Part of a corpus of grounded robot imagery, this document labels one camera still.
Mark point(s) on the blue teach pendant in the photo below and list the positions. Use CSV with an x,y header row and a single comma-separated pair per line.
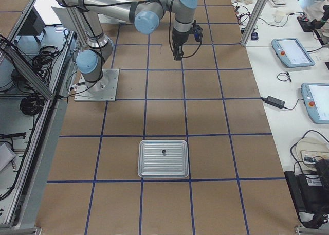
x,y
292,53
315,96

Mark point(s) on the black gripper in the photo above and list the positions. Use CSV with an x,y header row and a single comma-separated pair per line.
x,y
179,38

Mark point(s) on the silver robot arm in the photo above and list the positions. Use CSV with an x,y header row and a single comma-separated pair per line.
x,y
145,15

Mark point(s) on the aluminium side frame rail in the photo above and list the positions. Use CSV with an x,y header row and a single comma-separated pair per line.
x,y
20,132

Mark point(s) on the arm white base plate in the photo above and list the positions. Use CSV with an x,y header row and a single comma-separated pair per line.
x,y
104,90

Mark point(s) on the near blue teach pendant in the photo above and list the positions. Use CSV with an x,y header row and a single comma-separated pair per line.
x,y
315,96

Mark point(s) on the black power adapter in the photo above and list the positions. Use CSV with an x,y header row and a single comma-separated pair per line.
x,y
273,102

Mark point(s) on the aluminium frame post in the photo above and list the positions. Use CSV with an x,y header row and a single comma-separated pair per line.
x,y
259,6

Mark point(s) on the silver ribbed metal tray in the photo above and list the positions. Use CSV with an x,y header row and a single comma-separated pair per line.
x,y
153,164

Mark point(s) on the far blue teach pendant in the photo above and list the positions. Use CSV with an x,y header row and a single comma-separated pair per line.
x,y
292,53

